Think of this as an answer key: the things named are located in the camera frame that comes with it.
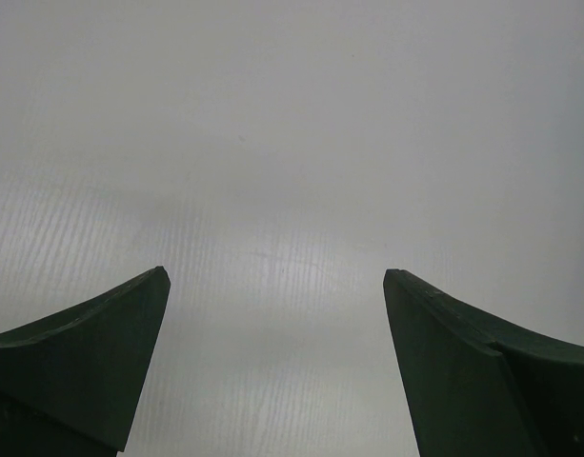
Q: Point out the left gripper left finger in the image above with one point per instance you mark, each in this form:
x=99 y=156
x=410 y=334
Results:
x=70 y=382

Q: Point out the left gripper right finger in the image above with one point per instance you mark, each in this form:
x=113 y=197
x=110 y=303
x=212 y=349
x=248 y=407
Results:
x=478 y=385

